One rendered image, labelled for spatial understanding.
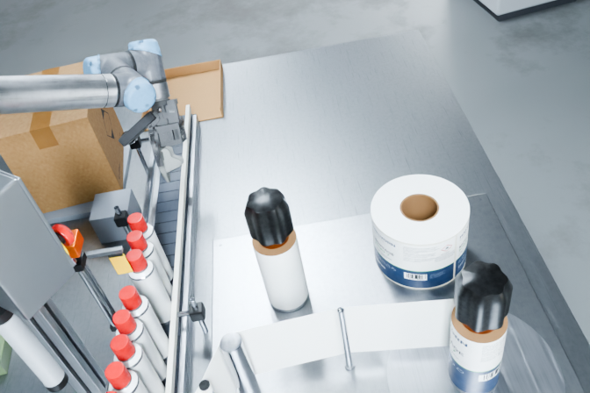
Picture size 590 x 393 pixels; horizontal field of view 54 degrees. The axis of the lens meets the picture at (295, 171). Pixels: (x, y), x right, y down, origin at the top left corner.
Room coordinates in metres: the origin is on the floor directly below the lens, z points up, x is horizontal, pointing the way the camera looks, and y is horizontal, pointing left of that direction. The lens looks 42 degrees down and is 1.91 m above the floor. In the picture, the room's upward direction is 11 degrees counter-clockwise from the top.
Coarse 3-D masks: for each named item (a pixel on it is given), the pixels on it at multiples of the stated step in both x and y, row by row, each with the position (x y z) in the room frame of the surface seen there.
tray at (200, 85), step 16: (192, 64) 1.85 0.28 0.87; (208, 64) 1.85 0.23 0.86; (176, 80) 1.82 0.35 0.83; (192, 80) 1.80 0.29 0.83; (208, 80) 1.78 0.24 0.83; (176, 96) 1.72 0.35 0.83; (192, 96) 1.70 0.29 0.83; (208, 96) 1.68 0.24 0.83; (144, 112) 1.62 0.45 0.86; (192, 112) 1.60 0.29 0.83; (208, 112) 1.58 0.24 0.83
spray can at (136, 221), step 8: (136, 216) 0.89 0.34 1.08; (128, 224) 0.88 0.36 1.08; (136, 224) 0.87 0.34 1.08; (144, 224) 0.88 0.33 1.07; (144, 232) 0.88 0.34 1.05; (152, 232) 0.88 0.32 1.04; (152, 240) 0.87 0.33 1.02; (160, 248) 0.88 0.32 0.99; (160, 256) 0.87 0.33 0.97; (168, 264) 0.89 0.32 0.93; (168, 272) 0.88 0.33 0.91
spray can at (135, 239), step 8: (136, 232) 0.84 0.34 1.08; (128, 240) 0.83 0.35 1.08; (136, 240) 0.82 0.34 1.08; (144, 240) 0.83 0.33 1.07; (136, 248) 0.82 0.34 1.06; (144, 248) 0.83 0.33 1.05; (152, 248) 0.83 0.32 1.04; (144, 256) 0.82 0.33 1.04; (152, 256) 0.82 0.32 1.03; (160, 264) 0.83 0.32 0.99; (160, 272) 0.82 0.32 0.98; (168, 280) 0.84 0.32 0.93; (168, 288) 0.82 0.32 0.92
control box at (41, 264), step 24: (0, 192) 0.56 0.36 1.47; (24, 192) 0.58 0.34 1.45; (0, 216) 0.55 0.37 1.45; (24, 216) 0.57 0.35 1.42; (0, 240) 0.54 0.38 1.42; (24, 240) 0.55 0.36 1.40; (48, 240) 0.58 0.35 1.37; (0, 264) 0.52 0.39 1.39; (24, 264) 0.54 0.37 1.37; (48, 264) 0.56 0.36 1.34; (72, 264) 0.59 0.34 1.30; (0, 288) 0.51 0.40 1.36; (24, 288) 0.53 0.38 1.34; (48, 288) 0.55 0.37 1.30; (24, 312) 0.51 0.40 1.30
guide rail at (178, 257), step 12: (180, 192) 1.13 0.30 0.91; (180, 204) 1.09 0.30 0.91; (180, 216) 1.05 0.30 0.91; (180, 228) 1.00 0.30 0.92; (180, 240) 0.96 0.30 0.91; (180, 252) 0.93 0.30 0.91; (180, 264) 0.90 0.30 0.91; (180, 276) 0.87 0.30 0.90; (180, 288) 0.84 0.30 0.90; (168, 360) 0.65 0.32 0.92; (168, 372) 0.62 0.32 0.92; (168, 384) 0.60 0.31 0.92
